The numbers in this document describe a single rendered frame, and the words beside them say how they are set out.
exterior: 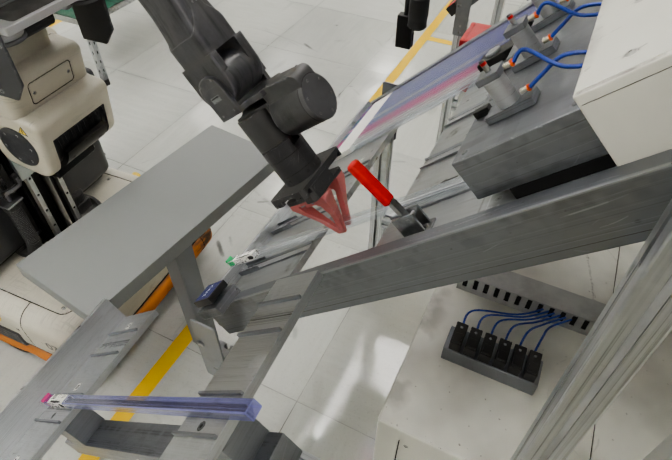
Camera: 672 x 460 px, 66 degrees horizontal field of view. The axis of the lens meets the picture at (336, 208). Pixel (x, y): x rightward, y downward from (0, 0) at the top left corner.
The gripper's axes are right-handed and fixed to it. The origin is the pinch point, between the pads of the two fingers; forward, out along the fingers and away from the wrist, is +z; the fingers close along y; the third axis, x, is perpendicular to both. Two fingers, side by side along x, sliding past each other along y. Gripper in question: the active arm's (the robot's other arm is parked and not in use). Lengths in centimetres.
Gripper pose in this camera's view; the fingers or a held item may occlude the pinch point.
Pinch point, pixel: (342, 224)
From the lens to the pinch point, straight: 72.5
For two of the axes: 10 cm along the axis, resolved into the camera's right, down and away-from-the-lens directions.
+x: -7.0, 2.1, 6.8
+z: 5.7, 7.5, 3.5
